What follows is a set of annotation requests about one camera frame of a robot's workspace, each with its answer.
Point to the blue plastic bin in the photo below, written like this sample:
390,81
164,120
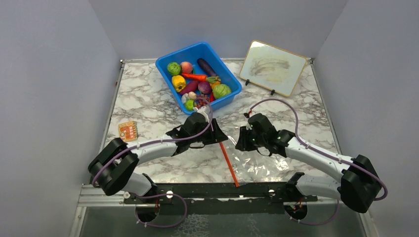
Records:
197,72

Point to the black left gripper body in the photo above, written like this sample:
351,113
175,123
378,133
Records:
203,138

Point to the gold framed whiteboard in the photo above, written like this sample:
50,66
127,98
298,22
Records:
273,68

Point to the green cabbage toy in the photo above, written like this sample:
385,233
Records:
221,90

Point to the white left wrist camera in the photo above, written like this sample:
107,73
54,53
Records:
205,111

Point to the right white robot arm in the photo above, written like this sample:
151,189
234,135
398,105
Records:
353,181

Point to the purple onion toy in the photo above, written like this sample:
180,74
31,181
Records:
205,87

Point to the red chili toy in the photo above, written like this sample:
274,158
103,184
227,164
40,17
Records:
212,98

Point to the purple sweet potato toy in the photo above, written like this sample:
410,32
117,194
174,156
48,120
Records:
190,87

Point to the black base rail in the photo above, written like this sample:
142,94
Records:
215,198

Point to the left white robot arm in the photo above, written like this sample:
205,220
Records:
113,168

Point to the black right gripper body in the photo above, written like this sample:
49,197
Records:
257,141

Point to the clear zip bag orange zipper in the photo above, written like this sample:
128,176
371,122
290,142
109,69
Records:
253,167

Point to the purple eggplant toy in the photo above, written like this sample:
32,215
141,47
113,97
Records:
204,65

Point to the orange carrot toy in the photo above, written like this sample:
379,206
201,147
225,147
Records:
201,78

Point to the orange card tile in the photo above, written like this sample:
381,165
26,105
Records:
128,131

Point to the white garlic toy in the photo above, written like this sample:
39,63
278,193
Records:
188,96

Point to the green artichoke toy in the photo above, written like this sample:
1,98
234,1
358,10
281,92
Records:
174,69

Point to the peach toy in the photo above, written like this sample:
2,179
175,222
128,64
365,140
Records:
186,67

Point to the green lime toy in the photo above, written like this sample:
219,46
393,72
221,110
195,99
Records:
190,105

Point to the red grapes toy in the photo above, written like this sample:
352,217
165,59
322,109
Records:
201,100

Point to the yellow bell pepper toy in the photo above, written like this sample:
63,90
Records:
178,82

